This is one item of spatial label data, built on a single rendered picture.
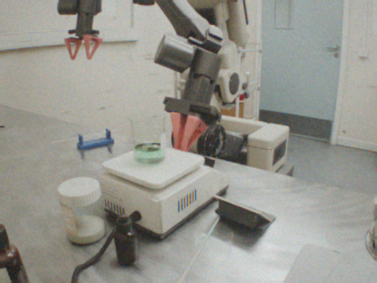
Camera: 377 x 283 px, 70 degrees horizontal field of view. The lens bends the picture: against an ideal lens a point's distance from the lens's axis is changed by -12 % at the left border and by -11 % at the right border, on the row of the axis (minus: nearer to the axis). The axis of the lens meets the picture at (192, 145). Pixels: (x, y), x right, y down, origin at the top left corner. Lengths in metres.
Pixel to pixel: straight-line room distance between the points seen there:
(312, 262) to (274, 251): 0.06
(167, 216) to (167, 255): 0.05
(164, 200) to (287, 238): 0.19
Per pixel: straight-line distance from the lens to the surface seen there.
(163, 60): 0.56
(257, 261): 0.41
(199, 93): 0.56
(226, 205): 0.47
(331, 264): 0.41
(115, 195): 0.46
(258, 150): 1.47
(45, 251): 0.45
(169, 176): 0.42
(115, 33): 2.32
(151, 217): 0.42
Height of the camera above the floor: 1.01
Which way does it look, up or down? 19 degrees down
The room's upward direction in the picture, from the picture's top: straight up
